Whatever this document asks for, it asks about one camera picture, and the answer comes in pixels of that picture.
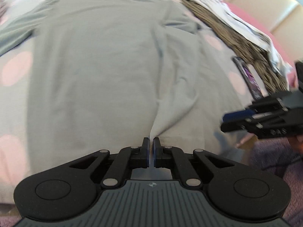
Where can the smartphone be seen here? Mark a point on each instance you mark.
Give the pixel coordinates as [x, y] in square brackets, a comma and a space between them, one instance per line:
[251, 80]

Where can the person's right hand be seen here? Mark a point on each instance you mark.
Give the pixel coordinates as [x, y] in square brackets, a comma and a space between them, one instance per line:
[298, 143]

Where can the grey pink-dotted bed blanket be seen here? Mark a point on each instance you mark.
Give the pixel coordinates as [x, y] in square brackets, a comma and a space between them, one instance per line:
[11, 113]

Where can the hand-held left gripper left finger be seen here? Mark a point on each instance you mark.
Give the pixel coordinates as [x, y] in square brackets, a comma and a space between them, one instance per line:
[144, 156]

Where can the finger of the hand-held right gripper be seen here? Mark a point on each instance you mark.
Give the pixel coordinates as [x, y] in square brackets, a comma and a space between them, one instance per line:
[236, 117]
[233, 126]

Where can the brown striped garment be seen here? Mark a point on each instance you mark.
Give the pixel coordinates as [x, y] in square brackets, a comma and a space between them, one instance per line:
[236, 35]

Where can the purple fleece robe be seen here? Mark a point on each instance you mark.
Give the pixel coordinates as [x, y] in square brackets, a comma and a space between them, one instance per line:
[272, 156]

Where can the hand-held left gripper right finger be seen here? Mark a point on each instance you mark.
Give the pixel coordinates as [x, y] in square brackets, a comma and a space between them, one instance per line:
[156, 156]

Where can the grey shirt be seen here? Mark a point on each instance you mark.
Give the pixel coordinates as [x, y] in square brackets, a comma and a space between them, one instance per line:
[94, 75]

